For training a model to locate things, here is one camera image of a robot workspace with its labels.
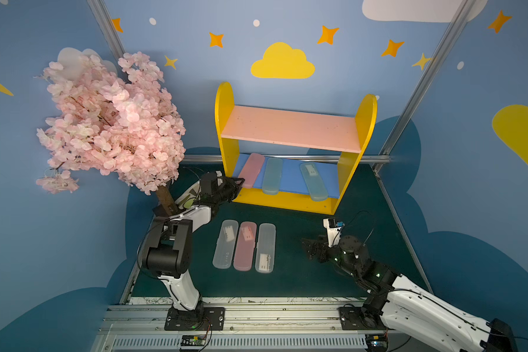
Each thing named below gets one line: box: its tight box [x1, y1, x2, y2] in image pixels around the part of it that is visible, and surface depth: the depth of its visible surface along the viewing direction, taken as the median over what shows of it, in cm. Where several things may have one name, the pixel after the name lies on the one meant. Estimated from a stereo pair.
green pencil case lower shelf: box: [261, 157, 284, 196], surface depth 100 cm
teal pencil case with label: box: [299, 161, 329, 202], surface depth 99 cm
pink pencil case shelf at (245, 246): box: [233, 220, 258, 272], surface depth 93 cm
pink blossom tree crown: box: [33, 51, 186, 195], surface depth 59 cm
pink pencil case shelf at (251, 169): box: [238, 152, 265, 190], surface depth 103 cm
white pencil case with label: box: [255, 222, 277, 274], surface depth 93 cm
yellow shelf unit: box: [214, 82, 378, 216], surface depth 95 cm
